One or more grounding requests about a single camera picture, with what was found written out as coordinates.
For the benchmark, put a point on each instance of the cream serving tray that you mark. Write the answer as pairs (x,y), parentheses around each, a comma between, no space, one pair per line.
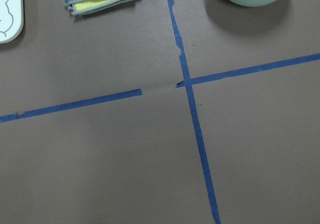
(11,19)

